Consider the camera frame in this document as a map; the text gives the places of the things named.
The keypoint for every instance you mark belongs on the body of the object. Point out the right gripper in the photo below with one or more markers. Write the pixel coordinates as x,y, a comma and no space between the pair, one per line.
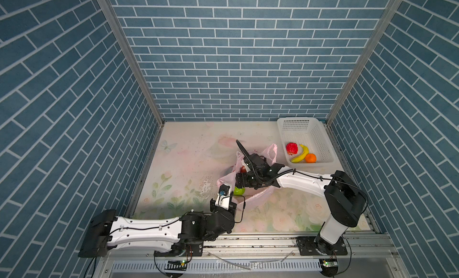
244,183

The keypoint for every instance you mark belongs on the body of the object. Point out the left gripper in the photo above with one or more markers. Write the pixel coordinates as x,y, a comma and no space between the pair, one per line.
232,211

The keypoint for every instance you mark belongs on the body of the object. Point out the pink plastic bag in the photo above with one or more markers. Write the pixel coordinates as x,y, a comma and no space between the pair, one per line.
254,197

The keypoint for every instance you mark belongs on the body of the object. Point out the red apple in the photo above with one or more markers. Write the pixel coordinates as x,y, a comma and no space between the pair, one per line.
292,149

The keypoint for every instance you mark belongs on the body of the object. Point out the yellow banana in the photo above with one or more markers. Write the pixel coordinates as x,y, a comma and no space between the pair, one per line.
302,156

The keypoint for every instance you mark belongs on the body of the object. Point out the orange tangerine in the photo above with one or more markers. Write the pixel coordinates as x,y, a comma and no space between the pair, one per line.
310,158

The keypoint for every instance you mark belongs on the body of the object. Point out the white perforated plastic basket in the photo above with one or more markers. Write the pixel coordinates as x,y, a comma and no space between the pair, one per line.
311,133

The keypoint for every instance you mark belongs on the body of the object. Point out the light green bumpy fruit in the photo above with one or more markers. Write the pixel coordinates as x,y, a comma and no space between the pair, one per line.
239,191

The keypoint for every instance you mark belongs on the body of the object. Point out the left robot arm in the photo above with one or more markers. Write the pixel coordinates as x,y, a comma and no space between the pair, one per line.
108,231

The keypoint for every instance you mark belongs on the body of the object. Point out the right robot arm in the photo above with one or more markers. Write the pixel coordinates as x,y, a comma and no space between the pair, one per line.
346,201

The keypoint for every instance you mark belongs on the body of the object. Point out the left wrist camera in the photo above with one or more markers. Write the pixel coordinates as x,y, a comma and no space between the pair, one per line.
224,196

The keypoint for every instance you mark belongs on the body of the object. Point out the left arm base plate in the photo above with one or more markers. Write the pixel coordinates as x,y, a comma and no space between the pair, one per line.
195,246

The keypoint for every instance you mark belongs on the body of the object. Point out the aluminium front rail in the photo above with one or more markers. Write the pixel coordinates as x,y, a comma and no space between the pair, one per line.
272,246

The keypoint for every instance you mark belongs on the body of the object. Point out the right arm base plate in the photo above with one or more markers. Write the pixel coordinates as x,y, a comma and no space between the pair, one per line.
309,246

